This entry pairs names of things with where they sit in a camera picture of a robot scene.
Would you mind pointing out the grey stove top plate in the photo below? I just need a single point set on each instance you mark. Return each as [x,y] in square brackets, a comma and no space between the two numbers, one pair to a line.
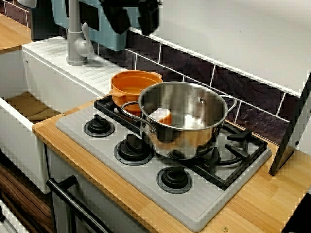
[201,208]

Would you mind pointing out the white toy oven cabinet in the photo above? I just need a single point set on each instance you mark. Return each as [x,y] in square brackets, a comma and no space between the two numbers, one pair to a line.
[102,194]

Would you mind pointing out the white rounded object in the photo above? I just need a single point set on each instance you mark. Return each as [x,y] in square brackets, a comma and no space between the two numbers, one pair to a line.
[28,3]

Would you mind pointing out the stainless steel pot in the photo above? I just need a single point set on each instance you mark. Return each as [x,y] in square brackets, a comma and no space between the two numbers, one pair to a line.
[194,143]

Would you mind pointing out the wooden kitchen countertop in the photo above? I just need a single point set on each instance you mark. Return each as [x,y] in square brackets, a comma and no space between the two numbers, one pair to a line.
[255,206]

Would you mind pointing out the grey toy faucet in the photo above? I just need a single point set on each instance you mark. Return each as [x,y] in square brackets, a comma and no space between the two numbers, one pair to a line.
[74,36]

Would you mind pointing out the black stove knob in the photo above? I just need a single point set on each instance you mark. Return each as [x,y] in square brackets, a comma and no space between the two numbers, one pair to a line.
[131,150]
[174,180]
[99,126]

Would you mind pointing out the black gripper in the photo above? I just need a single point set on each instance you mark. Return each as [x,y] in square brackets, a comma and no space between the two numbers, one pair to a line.
[131,2]

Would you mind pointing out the dark tile backsplash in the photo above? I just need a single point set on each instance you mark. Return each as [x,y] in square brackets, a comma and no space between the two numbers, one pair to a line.
[218,80]

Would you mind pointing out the teal box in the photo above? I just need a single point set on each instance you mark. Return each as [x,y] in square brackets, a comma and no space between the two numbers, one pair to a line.
[59,17]

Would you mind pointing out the toy salmon sushi piece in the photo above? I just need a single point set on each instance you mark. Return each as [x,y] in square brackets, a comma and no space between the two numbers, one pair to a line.
[160,115]

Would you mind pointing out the dark grey slanted panel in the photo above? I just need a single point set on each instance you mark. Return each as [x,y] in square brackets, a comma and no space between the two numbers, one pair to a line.
[291,136]

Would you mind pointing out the white toy sink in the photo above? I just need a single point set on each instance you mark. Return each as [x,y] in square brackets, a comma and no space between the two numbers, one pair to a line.
[60,82]

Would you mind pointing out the narrow wooden counter slab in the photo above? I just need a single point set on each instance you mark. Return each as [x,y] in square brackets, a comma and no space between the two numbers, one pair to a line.
[12,34]

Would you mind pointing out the orange plastic toy pot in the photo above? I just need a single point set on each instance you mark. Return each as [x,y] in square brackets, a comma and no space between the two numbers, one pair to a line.
[131,83]

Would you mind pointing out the black burner grate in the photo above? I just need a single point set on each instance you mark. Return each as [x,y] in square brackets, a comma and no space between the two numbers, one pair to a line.
[243,148]

